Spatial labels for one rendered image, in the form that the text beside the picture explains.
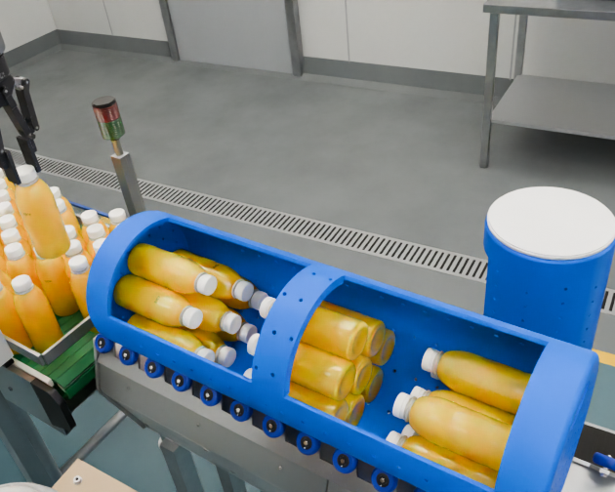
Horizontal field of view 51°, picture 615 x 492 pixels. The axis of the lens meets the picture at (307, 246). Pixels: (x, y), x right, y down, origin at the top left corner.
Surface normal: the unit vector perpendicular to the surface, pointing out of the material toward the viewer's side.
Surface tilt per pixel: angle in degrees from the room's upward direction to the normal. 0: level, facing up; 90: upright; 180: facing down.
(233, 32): 90
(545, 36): 90
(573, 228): 0
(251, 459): 70
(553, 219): 0
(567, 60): 90
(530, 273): 90
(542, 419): 30
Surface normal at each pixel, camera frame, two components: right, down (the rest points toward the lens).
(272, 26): -0.48, 0.56
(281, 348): -0.46, -0.15
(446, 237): -0.10, -0.79
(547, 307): -0.20, 0.60
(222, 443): -0.54, 0.25
